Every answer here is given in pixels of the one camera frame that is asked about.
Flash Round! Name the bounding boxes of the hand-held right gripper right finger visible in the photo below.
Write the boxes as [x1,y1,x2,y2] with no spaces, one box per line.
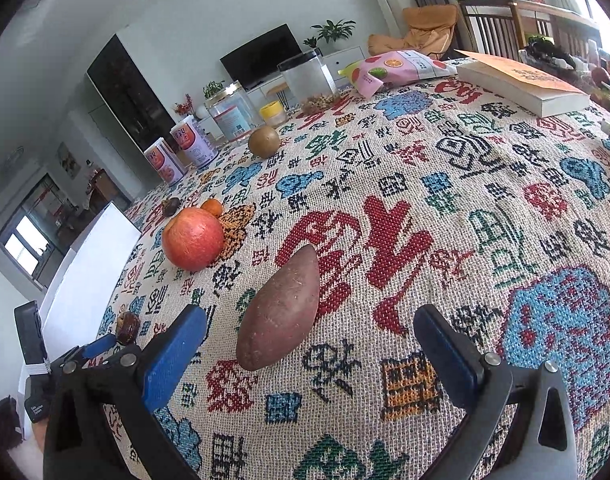
[414,304,578,480]

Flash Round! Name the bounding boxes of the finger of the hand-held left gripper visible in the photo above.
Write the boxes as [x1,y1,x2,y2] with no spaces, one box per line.
[49,333,118,376]

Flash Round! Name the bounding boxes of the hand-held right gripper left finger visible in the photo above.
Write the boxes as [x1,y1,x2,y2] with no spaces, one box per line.
[44,304,207,480]

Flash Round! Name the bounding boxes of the white cardboard box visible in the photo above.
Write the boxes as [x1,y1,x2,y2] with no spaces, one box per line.
[40,201,142,346]

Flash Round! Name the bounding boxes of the large sweet potato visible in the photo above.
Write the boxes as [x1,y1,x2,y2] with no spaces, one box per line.
[236,246,320,372]

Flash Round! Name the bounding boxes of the red pomegranate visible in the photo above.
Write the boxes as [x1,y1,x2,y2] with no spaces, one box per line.
[161,208,226,272]

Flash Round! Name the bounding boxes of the brown pear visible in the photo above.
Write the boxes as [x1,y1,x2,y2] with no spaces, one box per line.
[248,126,280,158]

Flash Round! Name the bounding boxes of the glass sliding door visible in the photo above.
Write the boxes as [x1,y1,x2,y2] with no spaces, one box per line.
[0,175,76,281]

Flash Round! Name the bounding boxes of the printed woven blanket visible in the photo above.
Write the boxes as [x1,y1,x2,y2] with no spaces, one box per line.
[97,55,610,480]

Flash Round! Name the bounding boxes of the white can red label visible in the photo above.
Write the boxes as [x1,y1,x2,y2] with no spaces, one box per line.
[144,139,186,186]

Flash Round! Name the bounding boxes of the black display cabinet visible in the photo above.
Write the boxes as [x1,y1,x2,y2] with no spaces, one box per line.
[87,34,178,153]

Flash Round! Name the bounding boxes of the clear jar blue label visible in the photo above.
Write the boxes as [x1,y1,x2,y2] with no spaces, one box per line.
[205,81,260,143]

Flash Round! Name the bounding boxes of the small yellow jar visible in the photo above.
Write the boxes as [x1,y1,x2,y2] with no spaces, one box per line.
[260,101,288,127]

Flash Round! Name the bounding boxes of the pile of brown nuts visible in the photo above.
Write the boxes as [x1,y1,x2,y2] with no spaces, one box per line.
[302,91,340,116]

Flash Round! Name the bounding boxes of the orange book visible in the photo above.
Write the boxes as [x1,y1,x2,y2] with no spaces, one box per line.
[455,50,592,118]

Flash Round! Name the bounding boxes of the wooden stool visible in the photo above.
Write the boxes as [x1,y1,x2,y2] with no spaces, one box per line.
[266,82,292,109]

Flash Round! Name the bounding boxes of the pink snack bag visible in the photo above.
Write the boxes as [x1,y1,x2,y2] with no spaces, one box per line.
[338,50,458,100]

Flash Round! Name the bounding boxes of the clear container black lid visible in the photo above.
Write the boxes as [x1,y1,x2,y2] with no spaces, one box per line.
[277,50,340,116]

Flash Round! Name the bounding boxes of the television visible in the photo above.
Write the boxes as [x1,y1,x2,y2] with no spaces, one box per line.
[220,23,303,92]

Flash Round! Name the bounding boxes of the white television console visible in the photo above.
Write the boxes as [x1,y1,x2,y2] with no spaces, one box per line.
[195,45,366,111]

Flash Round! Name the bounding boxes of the black bag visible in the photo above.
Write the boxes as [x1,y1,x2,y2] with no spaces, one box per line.
[527,40,576,68]

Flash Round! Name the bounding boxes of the orange lounge chair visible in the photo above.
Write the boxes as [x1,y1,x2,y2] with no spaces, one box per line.
[368,5,460,61]

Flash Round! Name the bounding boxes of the wooden railed bench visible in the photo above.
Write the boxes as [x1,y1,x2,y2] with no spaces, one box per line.
[457,0,600,61]

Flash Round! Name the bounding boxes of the large potted plant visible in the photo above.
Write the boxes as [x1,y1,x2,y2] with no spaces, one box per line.
[312,19,356,51]

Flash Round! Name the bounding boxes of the framed wall picture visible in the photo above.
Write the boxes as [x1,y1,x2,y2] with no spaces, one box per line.
[57,142,80,178]

